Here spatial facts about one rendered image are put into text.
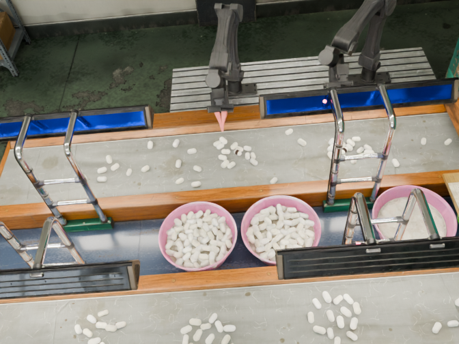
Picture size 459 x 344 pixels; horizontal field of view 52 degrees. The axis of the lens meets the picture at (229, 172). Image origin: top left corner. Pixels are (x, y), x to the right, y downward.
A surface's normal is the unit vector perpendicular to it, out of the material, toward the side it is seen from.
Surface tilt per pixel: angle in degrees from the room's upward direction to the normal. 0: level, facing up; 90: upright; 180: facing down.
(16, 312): 0
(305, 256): 58
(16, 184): 0
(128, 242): 0
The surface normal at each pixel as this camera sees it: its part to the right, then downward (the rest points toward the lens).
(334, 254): -0.01, 0.28
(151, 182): -0.08, -0.62
